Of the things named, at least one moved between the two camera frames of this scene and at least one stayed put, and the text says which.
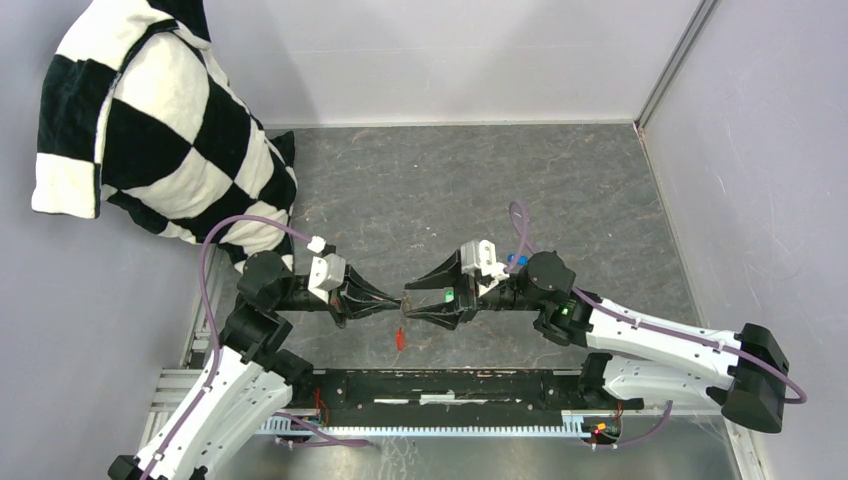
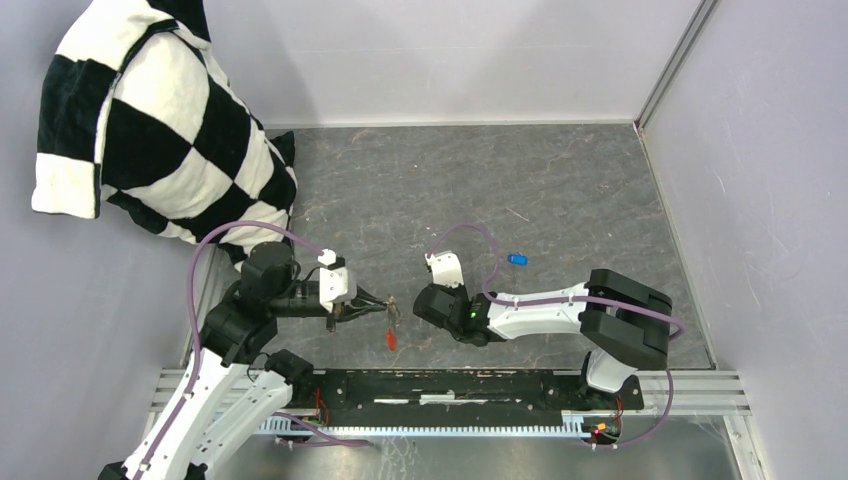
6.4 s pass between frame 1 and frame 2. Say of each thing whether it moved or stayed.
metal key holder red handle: moved
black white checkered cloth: stayed
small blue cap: stayed
